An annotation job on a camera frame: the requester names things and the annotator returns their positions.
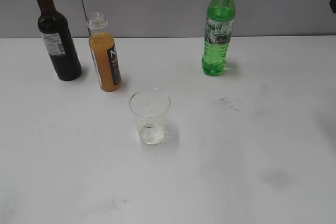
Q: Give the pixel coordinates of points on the NFC orange juice bottle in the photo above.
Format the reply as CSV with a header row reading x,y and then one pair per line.
x,y
104,53

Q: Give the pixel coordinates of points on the transparent plastic cup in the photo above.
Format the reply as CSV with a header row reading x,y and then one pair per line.
x,y
149,108

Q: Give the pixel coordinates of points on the green soda bottle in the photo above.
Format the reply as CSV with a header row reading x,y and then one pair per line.
x,y
218,29

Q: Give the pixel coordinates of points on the dark red wine bottle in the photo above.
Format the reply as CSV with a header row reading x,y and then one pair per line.
x,y
56,36

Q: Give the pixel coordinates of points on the dark object at right edge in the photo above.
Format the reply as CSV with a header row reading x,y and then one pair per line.
x,y
332,4

